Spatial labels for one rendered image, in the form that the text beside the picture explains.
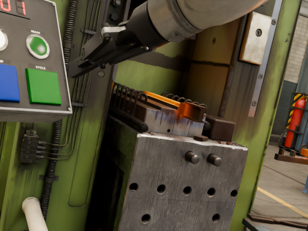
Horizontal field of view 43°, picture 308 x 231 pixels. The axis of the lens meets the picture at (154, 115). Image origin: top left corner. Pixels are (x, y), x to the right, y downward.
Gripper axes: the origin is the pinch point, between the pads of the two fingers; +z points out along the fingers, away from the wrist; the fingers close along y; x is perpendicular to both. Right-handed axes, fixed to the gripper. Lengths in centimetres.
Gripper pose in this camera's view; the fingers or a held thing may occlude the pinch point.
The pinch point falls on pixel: (83, 64)
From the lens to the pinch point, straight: 77.0
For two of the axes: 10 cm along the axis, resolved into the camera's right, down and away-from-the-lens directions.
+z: -7.4, 2.9, 6.1
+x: -1.9, -9.6, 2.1
